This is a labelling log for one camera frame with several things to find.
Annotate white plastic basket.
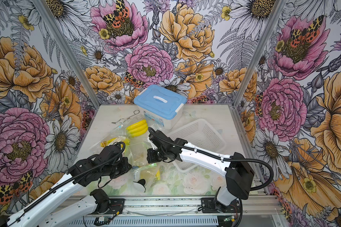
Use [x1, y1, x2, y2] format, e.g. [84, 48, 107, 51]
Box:
[167, 118, 227, 173]

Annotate blue lid storage box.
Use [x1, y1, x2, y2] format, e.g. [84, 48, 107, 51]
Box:
[134, 85, 187, 130]

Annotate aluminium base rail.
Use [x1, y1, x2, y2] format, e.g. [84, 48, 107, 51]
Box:
[36, 195, 285, 227]

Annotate yellow banana bunch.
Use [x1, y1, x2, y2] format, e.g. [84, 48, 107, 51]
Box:
[126, 119, 148, 137]

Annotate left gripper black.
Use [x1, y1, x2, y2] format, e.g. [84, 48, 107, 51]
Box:
[101, 157, 131, 179]

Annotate metal wire tongs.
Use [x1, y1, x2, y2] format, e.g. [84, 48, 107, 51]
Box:
[111, 110, 141, 124]

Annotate panda zip-top bag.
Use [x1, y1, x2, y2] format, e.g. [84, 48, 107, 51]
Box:
[132, 163, 160, 193]

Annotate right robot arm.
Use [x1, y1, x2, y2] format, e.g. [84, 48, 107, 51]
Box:
[147, 127, 275, 213]

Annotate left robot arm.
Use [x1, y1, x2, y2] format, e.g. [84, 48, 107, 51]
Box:
[0, 142, 132, 227]

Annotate clear bag with banana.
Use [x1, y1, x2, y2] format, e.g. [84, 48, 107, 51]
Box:
[89, 124, 151, 168]

